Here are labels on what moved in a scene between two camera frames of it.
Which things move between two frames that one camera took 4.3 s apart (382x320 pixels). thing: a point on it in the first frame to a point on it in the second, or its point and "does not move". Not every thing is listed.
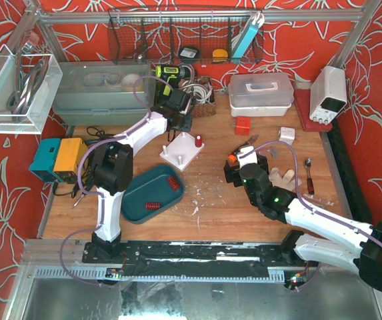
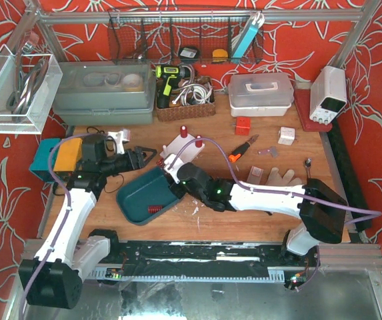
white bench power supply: [328, 94] does not move
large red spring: [198, 141] does not move
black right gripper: [230, 171] to [176, 186]
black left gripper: [184, 121] to [136, 159]
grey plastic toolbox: [105, 93] does not move
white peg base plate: [182, 151] does not move
